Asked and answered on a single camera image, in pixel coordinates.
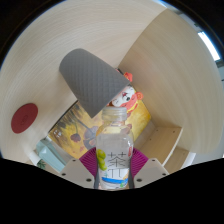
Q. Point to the flat round red coaster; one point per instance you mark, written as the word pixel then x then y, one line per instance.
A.
pixel 24 118

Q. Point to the red plush toy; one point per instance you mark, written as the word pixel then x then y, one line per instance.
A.
pixel 128 96

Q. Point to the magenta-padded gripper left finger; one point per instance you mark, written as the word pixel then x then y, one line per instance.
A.
pixel 76 170

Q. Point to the pale teal vase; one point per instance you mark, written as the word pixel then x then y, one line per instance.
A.
pixel 50 151

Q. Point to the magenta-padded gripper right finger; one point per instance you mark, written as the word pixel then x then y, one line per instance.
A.
pixel 150 169

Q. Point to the clear plastic drink bottle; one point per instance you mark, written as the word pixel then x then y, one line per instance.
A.
pixel 114 143

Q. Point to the yellow flower painting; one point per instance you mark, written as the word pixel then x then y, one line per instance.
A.
pixel 73 133

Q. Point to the grey cup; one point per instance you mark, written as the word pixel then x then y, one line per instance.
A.
pixel 91 78

